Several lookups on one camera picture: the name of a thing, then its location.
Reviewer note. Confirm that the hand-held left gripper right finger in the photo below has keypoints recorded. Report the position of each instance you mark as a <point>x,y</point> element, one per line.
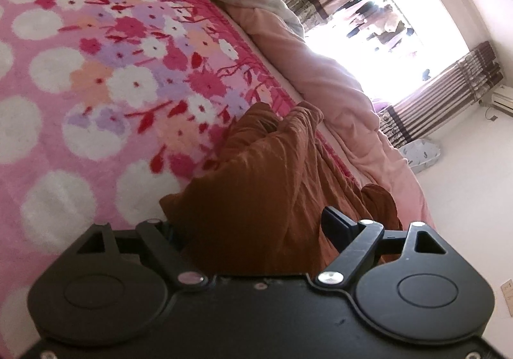
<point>338,224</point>

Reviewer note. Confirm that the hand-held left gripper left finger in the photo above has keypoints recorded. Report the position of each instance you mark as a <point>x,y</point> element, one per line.
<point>154,234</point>

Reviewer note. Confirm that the brown quilted jacket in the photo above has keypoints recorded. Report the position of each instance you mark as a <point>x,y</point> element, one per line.
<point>264,190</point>

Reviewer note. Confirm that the white leaf print bag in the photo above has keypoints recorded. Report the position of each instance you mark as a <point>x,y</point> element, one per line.
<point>421,154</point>

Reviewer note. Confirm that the pink duvet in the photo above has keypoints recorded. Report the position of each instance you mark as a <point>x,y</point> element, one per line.
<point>320,70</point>

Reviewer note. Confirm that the pink floral polka dot blanket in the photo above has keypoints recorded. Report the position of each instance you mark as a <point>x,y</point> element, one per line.
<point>100,82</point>

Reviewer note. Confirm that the white air conditioner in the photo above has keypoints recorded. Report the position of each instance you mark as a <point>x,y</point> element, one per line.
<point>499,96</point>

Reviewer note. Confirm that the wall socket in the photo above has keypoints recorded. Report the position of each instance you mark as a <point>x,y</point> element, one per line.
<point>508,290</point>

